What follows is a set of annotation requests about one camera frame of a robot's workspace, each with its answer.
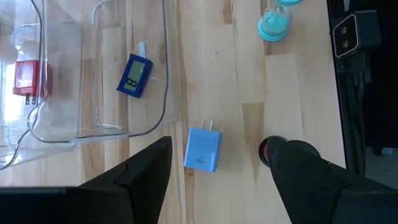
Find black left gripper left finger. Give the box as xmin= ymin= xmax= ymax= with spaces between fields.
xmin=0 ymin=135 xmax=174 ymax=224

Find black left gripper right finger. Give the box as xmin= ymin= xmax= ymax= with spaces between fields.
xmin=264 ymin=136 xmax=398 ymax=224

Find light blue wall charger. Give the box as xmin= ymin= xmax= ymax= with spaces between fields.
xmin=183 ymin=119 xmax=223 ymax=173

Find blue digital timer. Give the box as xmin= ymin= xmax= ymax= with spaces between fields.
xmin=116 ymin=53 xmax=154 ymax=99

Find red wall charger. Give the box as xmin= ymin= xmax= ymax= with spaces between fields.
xmin=12 ymin=60 xmax=53 ymax=106

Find teal hourglass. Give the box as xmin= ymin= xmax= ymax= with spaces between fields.
xmin=257 ymin=0 xmax=304 ymax=43

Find black hourglass red sand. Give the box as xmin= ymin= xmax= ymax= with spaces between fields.
xmin=258 ymin=135 xmax=322 ymax=170

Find clear plastic bin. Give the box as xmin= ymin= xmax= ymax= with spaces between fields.
xmin=0 ymin=0 xmax=85 ymax=171
xmin=27 ymin=0 xmax=183 ymax=147

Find black camera cable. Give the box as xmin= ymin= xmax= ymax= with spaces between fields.
xmin=356 ymin=70 xmax=374 ymax=150

